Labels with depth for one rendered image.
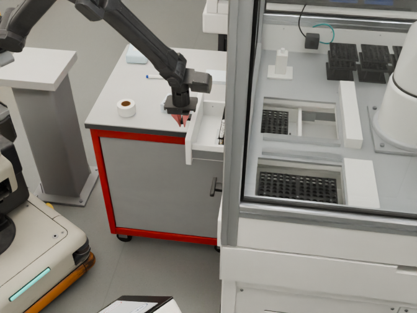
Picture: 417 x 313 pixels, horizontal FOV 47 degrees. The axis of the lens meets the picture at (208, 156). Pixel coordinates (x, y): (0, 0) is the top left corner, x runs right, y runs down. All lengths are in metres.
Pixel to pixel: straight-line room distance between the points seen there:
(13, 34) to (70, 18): 3.09
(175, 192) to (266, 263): 0.90
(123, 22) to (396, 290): 0.94
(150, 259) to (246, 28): 1.69
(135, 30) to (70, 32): 3.03
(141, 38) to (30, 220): 1.20
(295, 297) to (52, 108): 1.43
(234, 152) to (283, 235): 0.27
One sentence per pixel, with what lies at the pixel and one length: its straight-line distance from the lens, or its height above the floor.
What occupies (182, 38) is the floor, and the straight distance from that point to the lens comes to 4.06.
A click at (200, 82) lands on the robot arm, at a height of 1.09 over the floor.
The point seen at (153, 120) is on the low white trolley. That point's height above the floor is 0.76.
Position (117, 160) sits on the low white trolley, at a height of 0.56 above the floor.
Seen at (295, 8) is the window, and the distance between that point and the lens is 0.82.
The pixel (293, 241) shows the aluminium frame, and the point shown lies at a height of 0.99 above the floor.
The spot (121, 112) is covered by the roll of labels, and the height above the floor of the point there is 0.78.
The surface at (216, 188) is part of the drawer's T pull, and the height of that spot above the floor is 0.91.
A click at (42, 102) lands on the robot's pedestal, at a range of 2.31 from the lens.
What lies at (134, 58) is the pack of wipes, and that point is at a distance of 2.21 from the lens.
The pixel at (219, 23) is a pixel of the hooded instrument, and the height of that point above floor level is 0.86.
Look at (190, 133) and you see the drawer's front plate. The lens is 1.52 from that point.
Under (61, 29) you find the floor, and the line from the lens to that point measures 4.36.
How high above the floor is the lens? 1.88
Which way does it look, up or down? 41 degrees down
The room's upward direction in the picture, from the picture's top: straight up
